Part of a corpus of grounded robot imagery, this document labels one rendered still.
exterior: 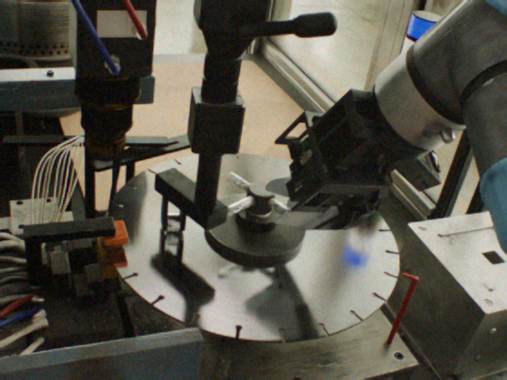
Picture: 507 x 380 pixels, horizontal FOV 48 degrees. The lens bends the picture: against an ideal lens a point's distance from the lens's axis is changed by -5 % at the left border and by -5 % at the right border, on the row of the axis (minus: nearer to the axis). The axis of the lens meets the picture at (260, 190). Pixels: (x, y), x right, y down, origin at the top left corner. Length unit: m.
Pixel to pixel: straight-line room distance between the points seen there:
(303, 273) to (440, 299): 0.24
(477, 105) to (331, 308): 0.28
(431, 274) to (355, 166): 0.33
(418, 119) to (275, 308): 0.24
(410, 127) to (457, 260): 0.38
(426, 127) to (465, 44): 0.07
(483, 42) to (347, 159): 0.16
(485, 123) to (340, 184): 0.16
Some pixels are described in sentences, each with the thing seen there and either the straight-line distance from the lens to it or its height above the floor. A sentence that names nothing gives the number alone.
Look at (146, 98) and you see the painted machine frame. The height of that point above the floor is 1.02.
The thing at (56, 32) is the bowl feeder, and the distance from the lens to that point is 1.16.
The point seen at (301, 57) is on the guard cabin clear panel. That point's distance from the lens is 1.55.
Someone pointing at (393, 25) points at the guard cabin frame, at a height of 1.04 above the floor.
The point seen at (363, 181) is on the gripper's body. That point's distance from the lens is 0.50.
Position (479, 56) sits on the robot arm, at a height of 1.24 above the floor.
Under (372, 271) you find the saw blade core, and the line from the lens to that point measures 0.64.
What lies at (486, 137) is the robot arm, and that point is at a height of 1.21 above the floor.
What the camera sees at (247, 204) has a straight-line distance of 0.61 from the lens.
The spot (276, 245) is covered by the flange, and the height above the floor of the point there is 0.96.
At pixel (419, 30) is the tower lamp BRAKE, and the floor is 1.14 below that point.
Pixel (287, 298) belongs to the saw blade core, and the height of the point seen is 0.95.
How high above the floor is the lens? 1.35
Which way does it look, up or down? 33 degrees down
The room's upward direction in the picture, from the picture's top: 10 degrees clockwise
